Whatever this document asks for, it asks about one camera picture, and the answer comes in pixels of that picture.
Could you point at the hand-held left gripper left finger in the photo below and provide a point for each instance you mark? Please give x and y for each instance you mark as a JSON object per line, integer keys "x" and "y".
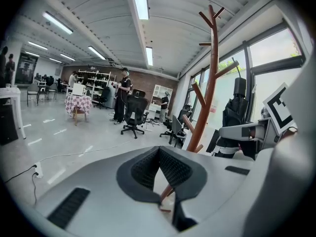
{"x": 103, "y": 194}

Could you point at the white box appliance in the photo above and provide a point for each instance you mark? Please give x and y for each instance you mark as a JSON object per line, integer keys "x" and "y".
{"x": 78, "y": 89}

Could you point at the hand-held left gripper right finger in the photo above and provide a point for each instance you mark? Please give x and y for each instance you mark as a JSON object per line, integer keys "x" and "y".
{"x": 217, "y": 194}

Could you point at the grey dining chair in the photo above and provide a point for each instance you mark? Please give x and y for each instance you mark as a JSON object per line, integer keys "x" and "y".
{"x": 52, "y": 89}
{"x": 33, "y": 91}

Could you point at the grey task chair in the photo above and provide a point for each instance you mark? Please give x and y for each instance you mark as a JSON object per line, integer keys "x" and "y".
{"x": 176, "y": 126}

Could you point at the black backpack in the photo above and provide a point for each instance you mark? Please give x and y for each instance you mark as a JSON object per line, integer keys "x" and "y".
{"x": 212, "y": 142}

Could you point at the white power strip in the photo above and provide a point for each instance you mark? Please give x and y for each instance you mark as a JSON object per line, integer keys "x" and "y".
{"x": 38, "y": 170}

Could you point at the ceiling strip light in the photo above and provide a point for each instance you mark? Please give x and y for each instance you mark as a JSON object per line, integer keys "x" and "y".
{"x": 149, "y": 56}
{"x": 58, "y": 23}
{"x": 67, "y": 57}
{"x": 96, "y": 52}
{"x": 37, "y": 45}
{"x": 32, "y": 53}
{"x": 140, "y": 1}
{"x": 55, "y": 60}

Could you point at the black office chair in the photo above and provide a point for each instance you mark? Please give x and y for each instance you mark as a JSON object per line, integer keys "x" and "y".
{"x": 182, "y": 115}
{"x": 135, "y": 110}

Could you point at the wooden stool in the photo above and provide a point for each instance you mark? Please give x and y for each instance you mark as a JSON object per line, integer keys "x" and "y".
{"x": 80, "y": 115}

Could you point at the brown wooden coat rack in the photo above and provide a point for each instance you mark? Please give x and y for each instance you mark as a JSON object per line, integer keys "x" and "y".
{"x": 212, "y": 70}

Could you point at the white bookshelf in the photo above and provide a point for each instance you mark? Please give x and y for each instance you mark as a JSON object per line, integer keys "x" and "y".
{"x": 158, "y": 90}

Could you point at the white metal shelving unit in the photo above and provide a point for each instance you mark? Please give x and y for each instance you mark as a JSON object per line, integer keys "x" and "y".
{"x": 93, "y": 83}

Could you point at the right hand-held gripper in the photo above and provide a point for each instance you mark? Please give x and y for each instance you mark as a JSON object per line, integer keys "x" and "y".
{"x": 279, "y": 107}

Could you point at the checkered cloth table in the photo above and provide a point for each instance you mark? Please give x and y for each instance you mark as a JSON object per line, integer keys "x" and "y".
{"x": 79, "y": 104}

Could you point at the white table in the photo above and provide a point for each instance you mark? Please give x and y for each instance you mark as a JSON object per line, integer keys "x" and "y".
{"x": 10, "y": 91}

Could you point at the black window frame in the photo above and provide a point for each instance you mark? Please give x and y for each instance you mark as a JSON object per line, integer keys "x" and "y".
{"x": 248, "y": 58}

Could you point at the black folding umbrella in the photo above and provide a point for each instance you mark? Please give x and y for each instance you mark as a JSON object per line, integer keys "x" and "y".
{"x": 237, "y": 107}

